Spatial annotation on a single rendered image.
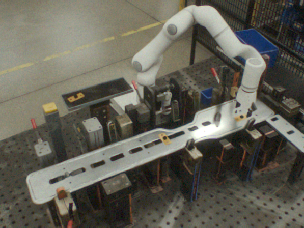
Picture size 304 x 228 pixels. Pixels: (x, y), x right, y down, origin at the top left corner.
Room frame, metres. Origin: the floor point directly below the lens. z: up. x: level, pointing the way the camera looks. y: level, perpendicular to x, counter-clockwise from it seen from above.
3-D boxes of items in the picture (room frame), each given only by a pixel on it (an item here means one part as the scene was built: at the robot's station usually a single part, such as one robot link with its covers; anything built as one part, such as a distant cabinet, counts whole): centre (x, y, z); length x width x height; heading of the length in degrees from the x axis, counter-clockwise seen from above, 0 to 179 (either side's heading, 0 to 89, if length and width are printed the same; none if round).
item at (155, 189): (1.27, -0.03, 0.84); 0.17 x 0.06 x 0.29; 27
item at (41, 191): (1.29, -0.08, 1.00); 1.38 x 0.22 x 0.02; 117
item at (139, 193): (1.21, 0.09, 0.84); 0.13 x 0.11 x 0.29; 27
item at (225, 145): (1.28, -0.42, 0.84); 0.11 x 0.08 x 0.29; 27
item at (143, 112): (1.47, 0.02, 0.89); 0.13 x 0.11 x 0.38; 27
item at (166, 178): (1.32, -0.09, 0.84); 0.13 x 0.05 x 0.29; 27
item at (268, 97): (1.63, -0.75, 0.85); 0.12 x 0.03 x 0.30; 27
